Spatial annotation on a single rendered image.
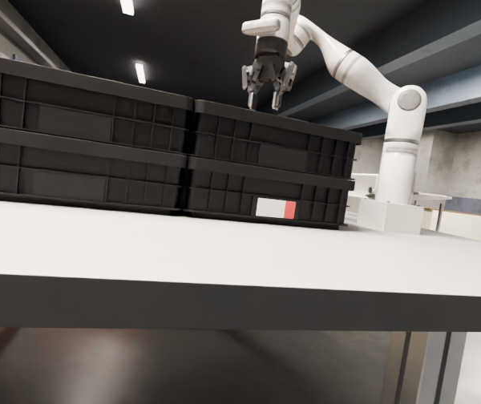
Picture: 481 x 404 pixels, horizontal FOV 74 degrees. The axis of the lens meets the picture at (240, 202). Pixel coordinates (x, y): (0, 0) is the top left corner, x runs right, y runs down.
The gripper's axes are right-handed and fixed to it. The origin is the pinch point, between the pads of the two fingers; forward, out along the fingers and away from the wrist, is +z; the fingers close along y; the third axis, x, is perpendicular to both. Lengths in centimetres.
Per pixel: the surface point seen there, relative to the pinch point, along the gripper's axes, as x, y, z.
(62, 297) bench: 55, -16, 29
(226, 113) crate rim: 16.0, -0.7, 6.3
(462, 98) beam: -486, -52, -139
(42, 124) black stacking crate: 39.6, 19.8, 14.1
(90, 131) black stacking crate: 34.0, 15.1, 13.9
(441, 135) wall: -924, -31, -169
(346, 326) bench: 38, -33, 31
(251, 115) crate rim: 12.0, -4.0, 5.8
